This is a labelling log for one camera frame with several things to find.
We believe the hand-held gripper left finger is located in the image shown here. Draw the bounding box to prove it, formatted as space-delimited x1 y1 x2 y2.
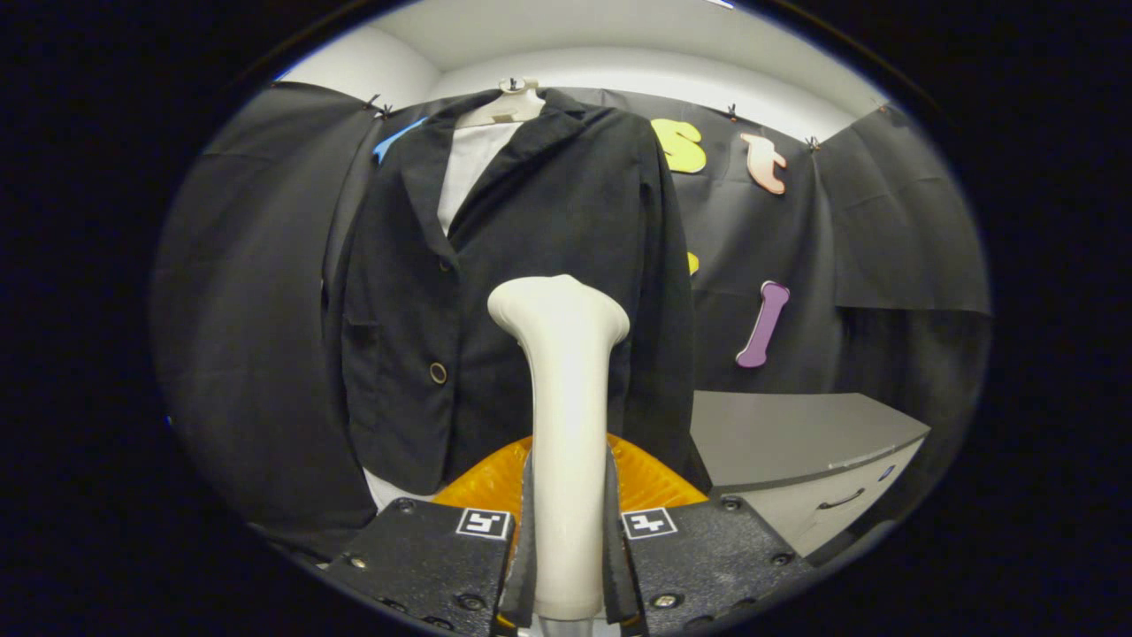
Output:
323 434 537 637

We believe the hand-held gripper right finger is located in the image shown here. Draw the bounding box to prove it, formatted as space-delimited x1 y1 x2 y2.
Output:
604 434 810 636

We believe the black suit jacket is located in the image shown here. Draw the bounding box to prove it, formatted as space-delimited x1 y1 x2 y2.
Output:
323 87 713 496

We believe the grey cabinet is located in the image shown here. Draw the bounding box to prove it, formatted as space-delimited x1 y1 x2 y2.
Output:
690 391 931 558

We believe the black backdrop cloth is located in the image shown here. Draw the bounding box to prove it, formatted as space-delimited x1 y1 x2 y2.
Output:
150 81 991 563

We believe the white cloth panel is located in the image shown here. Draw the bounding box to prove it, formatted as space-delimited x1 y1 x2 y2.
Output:
363 122 524 512

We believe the beige plastic hanger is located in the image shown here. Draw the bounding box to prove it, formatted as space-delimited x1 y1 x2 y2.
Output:
455 78 547 129

